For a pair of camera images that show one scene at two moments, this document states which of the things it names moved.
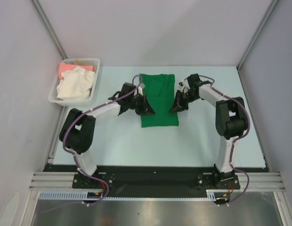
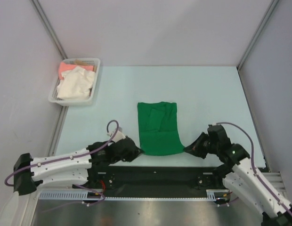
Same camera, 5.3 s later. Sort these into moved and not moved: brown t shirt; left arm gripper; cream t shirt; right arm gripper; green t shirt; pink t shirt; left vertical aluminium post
Moved: left arm gripper; right arm gripper; green t shirt
Not moved: left vertical aluminium post; cream t shirt; pink t shirt; brown t shirt
